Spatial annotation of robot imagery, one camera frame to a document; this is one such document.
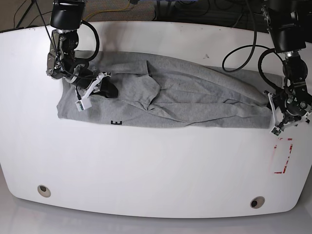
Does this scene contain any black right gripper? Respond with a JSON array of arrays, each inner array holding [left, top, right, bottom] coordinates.
[[83, 72, 118, 98]]

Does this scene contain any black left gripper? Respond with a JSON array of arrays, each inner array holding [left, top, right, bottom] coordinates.
[[267, 94, 290, 122]]

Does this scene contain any grey t-shirt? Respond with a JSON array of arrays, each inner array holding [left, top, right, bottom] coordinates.
[[57, 52, 273, 129]]

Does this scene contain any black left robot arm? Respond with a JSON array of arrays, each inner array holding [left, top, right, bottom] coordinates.
[[258, 0, 312, 124]]

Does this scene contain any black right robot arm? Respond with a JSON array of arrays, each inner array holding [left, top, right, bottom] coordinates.
[[46, 0, 118, 98]]

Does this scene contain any red tape rectangle marking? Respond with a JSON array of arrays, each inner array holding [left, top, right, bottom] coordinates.
[[271, 137, 293, 175]]

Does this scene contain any right table grommet hole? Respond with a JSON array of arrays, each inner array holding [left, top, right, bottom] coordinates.
[[250, 196, 265, 209]]

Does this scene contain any table grommet hole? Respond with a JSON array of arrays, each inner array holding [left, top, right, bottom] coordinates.
[[250, 196, 265, 209], [38, 185, 51, 198]]

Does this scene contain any left table grommet hole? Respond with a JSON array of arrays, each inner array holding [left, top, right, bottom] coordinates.
[[38, 185, 51, 198]]

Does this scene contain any yellow cable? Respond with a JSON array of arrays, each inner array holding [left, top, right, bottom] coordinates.
[[84, 1, 132, 22]]

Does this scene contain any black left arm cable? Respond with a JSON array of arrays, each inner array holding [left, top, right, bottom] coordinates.
[[222, 0, 271, 72]]

